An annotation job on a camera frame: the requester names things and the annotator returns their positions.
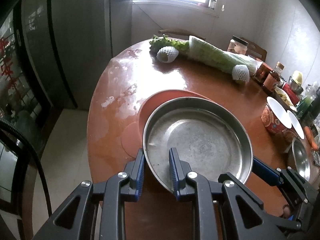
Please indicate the orange carrot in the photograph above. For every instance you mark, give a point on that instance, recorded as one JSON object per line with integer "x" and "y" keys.
{"x": 310, "y": 138}

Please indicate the brown sauce bottle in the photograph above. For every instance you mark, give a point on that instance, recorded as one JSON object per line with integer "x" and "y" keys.
{"x": 273, "y": 78}

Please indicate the red box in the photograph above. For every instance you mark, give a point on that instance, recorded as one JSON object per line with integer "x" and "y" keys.
{"x": 293, "y": 97}

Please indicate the left foam-netted fruit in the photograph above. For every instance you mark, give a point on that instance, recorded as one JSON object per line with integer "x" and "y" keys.
{"x": 167, "y": 54}

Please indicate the green liquid plastic bottle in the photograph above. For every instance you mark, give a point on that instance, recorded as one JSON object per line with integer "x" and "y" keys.
{"x": 307, "y": 99}

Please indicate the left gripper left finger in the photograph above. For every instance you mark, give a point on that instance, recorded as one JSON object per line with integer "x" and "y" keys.
{"x": 76, "y": 217}

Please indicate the curved wooden armchair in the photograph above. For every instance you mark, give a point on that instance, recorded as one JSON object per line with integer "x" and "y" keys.
{"x": 181, "y": 32}

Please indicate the red-brown plastic plate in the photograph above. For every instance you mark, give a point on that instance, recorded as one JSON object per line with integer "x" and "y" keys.
{"x": 131, "y": 138}

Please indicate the wrapped napa cabbage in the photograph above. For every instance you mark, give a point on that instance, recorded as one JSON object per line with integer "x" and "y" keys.
{"x": 225, "y": 61}

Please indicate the small steel bowl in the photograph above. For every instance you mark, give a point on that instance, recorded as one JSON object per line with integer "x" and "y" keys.
{"x": 295, "y": 87}

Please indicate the foam-netted fruit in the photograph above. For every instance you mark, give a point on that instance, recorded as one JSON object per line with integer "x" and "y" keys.
{"x": 167, "y": 54}
{"x": 240, "y": 73}

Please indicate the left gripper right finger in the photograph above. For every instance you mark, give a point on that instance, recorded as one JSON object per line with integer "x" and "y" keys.
{"x": 205, "y": 195}

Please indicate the white bowl red pattern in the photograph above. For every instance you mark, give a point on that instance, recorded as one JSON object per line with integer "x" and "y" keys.
{"x": 274, "y": 117}

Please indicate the steel mixing bowl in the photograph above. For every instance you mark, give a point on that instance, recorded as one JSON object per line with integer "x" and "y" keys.
{"x": 298, "y": 159}

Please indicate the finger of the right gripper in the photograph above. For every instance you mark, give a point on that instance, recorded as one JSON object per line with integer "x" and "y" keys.
{"x": 290, "y": 183}

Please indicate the green leafy lettuce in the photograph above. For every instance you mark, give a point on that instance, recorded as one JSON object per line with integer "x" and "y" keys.
{"x": 157, "y": 43}

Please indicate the clear jar black lid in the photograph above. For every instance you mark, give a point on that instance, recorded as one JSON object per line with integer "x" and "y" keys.
{"x": 237, "y": 46}

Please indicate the red chili sauce jar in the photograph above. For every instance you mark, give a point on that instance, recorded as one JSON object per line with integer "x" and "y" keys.
{"x": 262, "y": 73}

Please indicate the right foam-netted fruit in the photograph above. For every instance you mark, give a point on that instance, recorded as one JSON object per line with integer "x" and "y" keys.
{"x": 240, "y": 73}

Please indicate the white dish with food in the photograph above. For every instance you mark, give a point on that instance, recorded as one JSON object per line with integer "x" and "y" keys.
{"x": 282, "y": 97}

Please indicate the dark refrigerator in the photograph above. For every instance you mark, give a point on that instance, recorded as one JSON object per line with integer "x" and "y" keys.
{"x": 61, "y": 46}

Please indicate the yellow cup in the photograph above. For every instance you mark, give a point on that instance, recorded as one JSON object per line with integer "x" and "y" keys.
{"x": 297, "y": 77}

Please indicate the round metal pan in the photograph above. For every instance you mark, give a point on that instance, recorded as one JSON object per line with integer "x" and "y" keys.
{"x": 206, "y": 135}

